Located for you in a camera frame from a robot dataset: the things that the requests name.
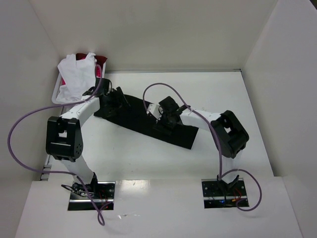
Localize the black t shirt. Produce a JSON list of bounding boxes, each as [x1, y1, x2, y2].
[[94, 94, 198, 149]]

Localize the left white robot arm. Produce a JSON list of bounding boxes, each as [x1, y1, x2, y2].
[[46, 78, 129, 194]]

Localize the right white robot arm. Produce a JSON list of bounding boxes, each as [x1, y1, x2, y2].
[[147, 96, 249, 191]]

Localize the red t shirt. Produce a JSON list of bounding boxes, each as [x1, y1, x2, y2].
[[57, 53, 107, 83]]

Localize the white t shirt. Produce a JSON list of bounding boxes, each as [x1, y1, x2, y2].
[[56, 53, 97, 104]]

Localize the white plastic laundry basket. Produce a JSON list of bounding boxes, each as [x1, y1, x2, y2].
[[52, 63, 106, 104]]

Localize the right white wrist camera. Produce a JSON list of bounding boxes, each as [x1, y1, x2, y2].
[[147, 104, 163, 120]]

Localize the aluminium table edge rail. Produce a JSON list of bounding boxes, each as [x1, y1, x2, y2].
[[105, 68, 241, 74]]

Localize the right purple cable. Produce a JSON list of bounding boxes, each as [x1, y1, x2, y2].
[[143, 83, 263, 211]]

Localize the purple cable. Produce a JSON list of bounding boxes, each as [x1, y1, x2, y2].
[[7, 64, 117, 226], [143, 83, 263, 211]]

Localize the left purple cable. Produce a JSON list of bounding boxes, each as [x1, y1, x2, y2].
[[7, 64, 117, 226]]

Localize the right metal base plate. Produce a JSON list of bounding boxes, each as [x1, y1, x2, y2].
[[201, 178, 249, 209]]

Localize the metal base plate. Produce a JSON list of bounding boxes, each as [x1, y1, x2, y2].
[[201, 178, 249, 209], [61, 181, 115, 211]]

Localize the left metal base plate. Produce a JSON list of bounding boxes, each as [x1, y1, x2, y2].
[[61, 181, 115, 211]]

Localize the grey slotted rail bracket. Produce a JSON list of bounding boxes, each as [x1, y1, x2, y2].
[[41, 163, 52, 181]]

